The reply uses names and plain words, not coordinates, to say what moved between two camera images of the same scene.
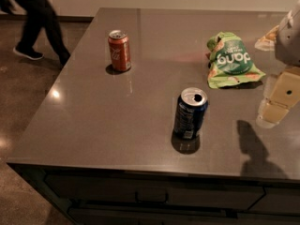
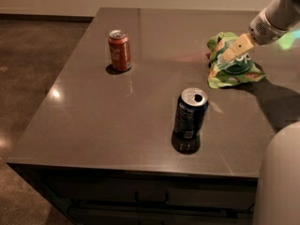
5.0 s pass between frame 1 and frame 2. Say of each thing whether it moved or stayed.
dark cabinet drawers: stayed
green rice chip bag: stayed
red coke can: stayed
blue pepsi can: stayed
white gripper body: moved
